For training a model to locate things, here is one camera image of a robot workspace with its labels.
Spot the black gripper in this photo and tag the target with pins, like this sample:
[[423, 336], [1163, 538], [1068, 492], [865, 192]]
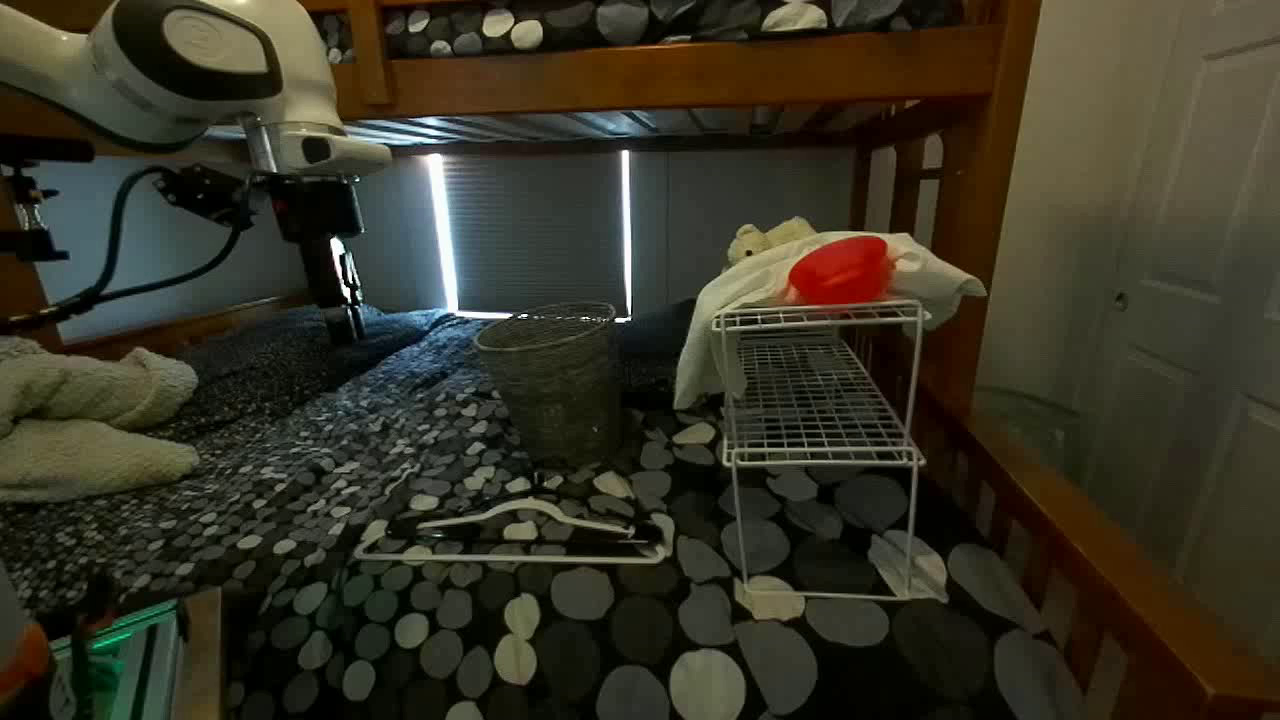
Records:
[[319, 218]]

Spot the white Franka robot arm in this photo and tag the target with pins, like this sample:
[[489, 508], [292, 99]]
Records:
[[157, 73]]

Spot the grey woven laundry basket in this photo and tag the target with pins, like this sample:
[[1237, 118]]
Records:
[[559, 379]]

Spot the pebble pattern bed cover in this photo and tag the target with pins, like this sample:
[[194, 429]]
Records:
[[766, 609]]

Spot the grey window blind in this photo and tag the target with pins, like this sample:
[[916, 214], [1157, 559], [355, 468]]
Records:
[[632, 229]]

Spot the cream folded towel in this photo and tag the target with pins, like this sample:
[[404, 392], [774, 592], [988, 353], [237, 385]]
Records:
[[77, 426]]

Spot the white cloth on rack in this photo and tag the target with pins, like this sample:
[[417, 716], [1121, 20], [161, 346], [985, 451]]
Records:
[[759, 272]]

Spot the white plastic clothes hanger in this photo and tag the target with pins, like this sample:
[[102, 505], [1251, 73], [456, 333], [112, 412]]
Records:
[[519, 528]]

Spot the red plastic bowl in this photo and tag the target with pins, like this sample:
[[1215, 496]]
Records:
[[845, 270]]

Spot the white closet door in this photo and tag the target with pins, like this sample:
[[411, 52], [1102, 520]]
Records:
[[1138, 282]]

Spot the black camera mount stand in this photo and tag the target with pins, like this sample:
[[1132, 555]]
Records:
[[19, 159]]

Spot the white wire shelf rack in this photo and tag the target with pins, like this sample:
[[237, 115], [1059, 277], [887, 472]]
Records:
[[800, 398]]

